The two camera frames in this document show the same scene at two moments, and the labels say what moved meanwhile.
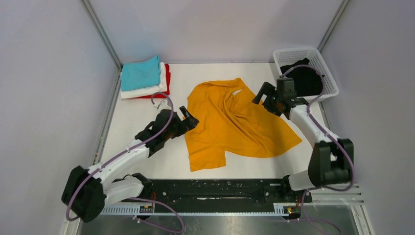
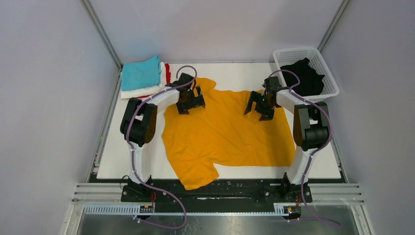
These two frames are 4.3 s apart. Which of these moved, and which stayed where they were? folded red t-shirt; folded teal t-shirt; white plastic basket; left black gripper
Moved: left black gripper
Stayed: white plastic basket; folded teal t-shirt; folded red t-shirt
